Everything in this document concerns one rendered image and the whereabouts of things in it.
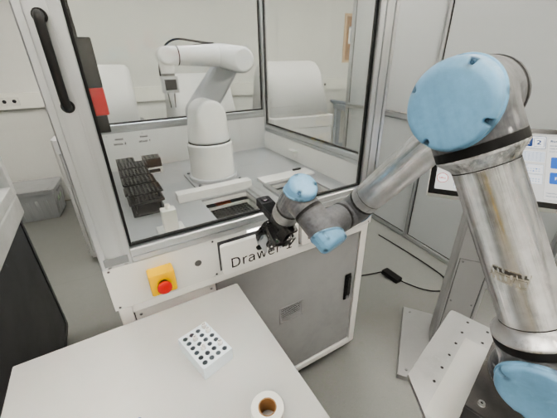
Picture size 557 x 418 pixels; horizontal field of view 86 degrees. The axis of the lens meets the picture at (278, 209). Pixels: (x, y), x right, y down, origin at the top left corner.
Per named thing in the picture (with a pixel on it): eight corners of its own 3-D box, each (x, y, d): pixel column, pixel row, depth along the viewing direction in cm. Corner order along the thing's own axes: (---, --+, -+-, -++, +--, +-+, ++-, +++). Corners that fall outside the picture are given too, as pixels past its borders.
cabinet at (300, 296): (355, 347, 169) (373, 221, 133) (167, 457, 123) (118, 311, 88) (273, 260, 243) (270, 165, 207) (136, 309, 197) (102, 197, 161)
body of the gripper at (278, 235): (268, 253, 89) (280, 235, 79) (257, 228, 92) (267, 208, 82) (290, 245, 92) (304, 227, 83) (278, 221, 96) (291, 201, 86)
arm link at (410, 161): (510, 38, 50) (342, 196, 87) (491, 35, 44) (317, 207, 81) (564, 86, 48) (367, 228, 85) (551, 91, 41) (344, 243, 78)
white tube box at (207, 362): (233, 357, 78) (232, 347, 76) (205, 380, 73) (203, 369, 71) (206, 331, 86) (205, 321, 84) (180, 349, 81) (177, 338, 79)
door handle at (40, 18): (76, 115, 61) (42, 3, 53) (61, 116, 60) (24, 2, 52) (76, 112, 65) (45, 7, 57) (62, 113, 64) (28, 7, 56)
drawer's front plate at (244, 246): (297, 249, 112) (298, 223, 107) (224, 275, 99) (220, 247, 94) (295, 247, 113) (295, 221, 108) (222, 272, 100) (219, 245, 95)
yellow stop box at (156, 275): (178, 289, 90) (174, 270, 87) (153, 298, 87) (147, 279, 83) (174, 280, 94) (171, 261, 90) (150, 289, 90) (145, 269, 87)
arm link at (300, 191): (303, 204, 67) (281, 176, 69) (288, 227, 76) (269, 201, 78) (327, 191, 71) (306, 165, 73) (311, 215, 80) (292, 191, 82)
